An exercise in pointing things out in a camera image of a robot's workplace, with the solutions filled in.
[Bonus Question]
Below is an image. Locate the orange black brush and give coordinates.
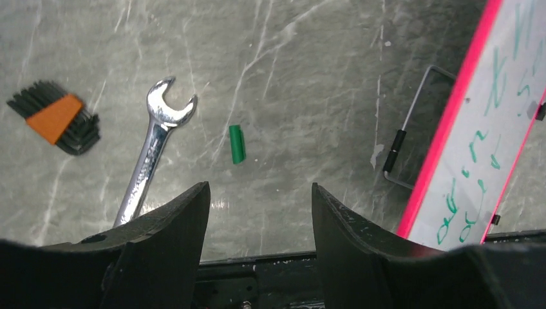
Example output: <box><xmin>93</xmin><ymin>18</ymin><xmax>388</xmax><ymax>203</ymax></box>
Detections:
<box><xmin>6</xmin><ymin>80</ymin><xmax>100</xmax><ymax>156</ymax></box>

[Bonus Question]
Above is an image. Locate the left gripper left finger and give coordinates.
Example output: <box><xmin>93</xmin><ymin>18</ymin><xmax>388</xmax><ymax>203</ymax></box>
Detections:
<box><xmin>1</xmin><ymin>182</ymin><xmax>211</xmax><ymax>308</ymax></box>

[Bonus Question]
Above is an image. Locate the whiteboard wire stand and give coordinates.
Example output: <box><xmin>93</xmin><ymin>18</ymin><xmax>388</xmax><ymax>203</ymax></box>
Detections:
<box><xmin>382</xmin><ymin>64</ymin><xmax>457</xmax><ymax>190</ymax></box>

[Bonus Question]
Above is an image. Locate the green marker cap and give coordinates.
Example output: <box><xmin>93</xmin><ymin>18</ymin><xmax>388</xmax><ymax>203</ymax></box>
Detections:
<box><xmin>229</xmin><ymin>125</ymin><xmax>247</xmax><ymax>164</ymax></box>

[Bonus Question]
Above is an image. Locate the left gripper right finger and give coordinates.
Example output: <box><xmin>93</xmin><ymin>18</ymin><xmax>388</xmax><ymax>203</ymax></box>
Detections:
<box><xmin>312</xmin><ymin>183</ymin><xmax>545</xmax><ymax>308</ymax></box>

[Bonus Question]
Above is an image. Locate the silver combination wrench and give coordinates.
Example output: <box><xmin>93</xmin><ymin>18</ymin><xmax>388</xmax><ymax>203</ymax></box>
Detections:
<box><xmin>113</xmin><ymin>76</ymin><xmax>198</xmax><ymax>228</ymax></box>

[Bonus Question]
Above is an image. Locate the red framed whiteboard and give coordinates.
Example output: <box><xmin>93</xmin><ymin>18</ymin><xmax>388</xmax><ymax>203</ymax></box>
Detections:
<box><xmin>397</xmin><ymin>1</ymin><xmax>545</xmax><ymax>251</ymax></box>

